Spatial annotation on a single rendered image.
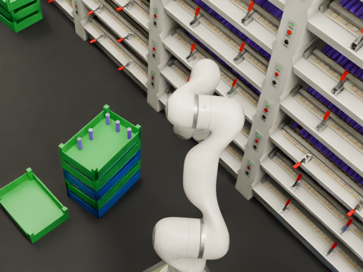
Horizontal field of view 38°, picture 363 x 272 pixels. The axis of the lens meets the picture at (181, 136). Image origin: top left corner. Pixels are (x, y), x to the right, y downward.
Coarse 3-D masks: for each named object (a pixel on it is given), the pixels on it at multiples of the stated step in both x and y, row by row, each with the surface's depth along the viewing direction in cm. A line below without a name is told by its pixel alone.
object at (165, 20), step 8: (152, 0) 237; (160, 0) 232; (152, 8) 241; (160, 8) 235; (152, 16) 244; (160, 16) 239; (168, 16) 240; (160, 24) 242; (168, 24) 244; (152, 32) 251; (160, 32) 245; (160, 40) 249; (160, 48) 252; (160, 56) 256; (168, 56) 261; (152, 64) 267; (160, 80) 270; (152, 88) 279; (160, 88) 275; (152, 96) 284; (152, 104) 289; (160, 104) 286
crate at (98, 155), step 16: (112, 112) 238; (96, 128) 238; (112, 128) 239; (64, 144) 225; (96, 144) 233; (112, 144) 233; (128, 144) 230; (80, 160) 227; (96, 160) 228; (112, 160) 225; (96, 176) 220
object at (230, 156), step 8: (168, 88) 279; (160, 96) 280; (168, 96) 279; (232, 144) 258; (224, 152) 260; (232, 152) 258; (240, 152) 256; (224, 160) 258; (232, 160) 257; (240, 160) 257; (232, 168) 256
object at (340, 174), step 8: (288, 128) 215; (296, 136) 213; (296, 144) 213; (304, 144) 211; (312, 152) 209; (320, 160) 208; (336, 168) 204; (344, 176) 203; (352, 184) 201; (360, 192) 199
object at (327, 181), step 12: (288, 120) 216; (276, 132) 218; (276, 144) 219; (288, 144) 215; (288, 156) 217; (300, 156) 212; (324, 156) 210; (312, 168) 209; (324, 168) 208; (324, 180) 206; (336, 192) 203; (348, 192) 202; (348, 204) 200; (360, 216) 199
